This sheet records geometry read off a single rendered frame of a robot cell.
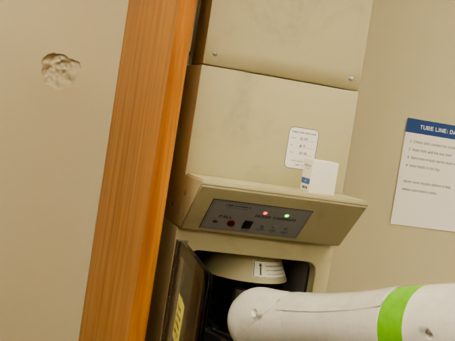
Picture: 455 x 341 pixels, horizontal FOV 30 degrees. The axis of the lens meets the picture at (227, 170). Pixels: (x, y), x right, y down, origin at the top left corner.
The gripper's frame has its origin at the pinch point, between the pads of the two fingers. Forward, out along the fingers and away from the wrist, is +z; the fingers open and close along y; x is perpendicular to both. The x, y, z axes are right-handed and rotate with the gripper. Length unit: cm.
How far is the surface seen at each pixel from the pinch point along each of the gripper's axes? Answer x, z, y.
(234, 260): -15.2, -6.2, 4.4
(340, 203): -30.1, -21.5, -8.7
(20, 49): -50, 32, 48
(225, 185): -30.5, -22.1, 13.5
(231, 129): -40.1, -10.6, 10.5
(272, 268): -14.6, -7.2, -3.3
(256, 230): -22.5, -14.5, 3.8
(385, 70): -61, 33, -40
